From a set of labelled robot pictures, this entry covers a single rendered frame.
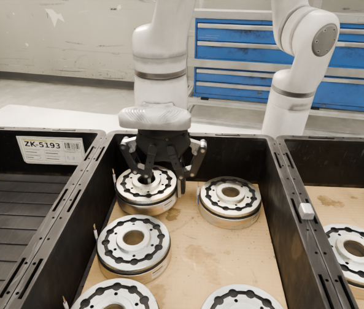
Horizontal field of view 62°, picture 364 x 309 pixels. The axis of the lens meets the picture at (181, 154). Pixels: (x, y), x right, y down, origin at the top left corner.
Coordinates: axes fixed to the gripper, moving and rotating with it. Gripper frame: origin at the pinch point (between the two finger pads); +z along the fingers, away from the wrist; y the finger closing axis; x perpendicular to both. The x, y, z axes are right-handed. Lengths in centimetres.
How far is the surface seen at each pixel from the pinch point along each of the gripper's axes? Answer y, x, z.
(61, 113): 50, -64, 17
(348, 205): -32.0, -2.6, 4.5
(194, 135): -4.5, -7.5, -5.7
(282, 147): -19.2, -4.7, -5.6
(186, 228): -3.9, 5.3, 4.4
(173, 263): -2.6, 12.2, 4.4
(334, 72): -89, -166, 28
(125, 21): 78, -281, 15
